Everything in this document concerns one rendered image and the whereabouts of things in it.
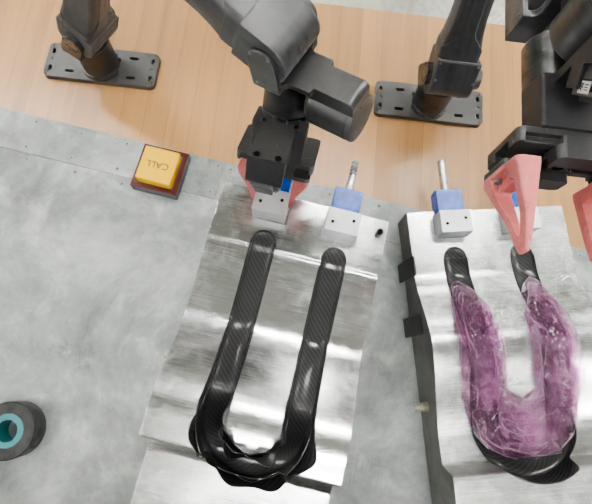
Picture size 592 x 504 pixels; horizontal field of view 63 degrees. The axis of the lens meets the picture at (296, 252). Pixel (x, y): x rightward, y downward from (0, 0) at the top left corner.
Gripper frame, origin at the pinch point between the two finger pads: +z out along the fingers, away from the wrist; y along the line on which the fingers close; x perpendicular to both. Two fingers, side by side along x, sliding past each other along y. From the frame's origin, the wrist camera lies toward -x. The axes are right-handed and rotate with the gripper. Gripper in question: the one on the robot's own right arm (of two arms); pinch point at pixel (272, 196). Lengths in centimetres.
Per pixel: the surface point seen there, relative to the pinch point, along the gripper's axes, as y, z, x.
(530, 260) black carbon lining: 41.7, 5.3, 5.2
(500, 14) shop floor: 61, 19, 161
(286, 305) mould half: 5.6, 10.1, -11.0
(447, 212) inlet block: 26.6, 0.9, 6.8
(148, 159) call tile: -22.4, 5.2, 8.0
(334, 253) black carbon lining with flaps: 10.8, 5.5, -3.0
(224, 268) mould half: -4.5, 8.4, -8.3
